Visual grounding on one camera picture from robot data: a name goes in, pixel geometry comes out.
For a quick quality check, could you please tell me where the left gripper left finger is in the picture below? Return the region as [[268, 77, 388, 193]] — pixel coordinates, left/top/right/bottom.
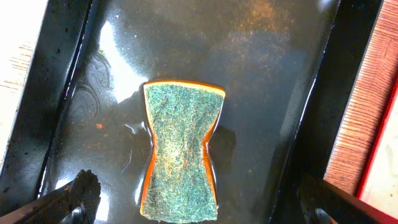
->
[[1, 170, 101, 224]]

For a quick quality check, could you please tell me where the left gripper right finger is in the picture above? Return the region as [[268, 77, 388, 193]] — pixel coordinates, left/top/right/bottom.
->
[[297, 174, 397, 223]]

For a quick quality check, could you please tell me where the green and orange sponge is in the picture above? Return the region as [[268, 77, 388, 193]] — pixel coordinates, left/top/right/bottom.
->
[[140, 80, 226, 223]]

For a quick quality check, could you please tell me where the red plastic tray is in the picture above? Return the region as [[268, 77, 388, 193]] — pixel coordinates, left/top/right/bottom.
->
[[357, 84, 397, 223]]

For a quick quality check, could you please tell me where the black rectangular water tray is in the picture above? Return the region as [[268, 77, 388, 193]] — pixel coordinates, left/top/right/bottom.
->
[[1, 0, 381, 223]]

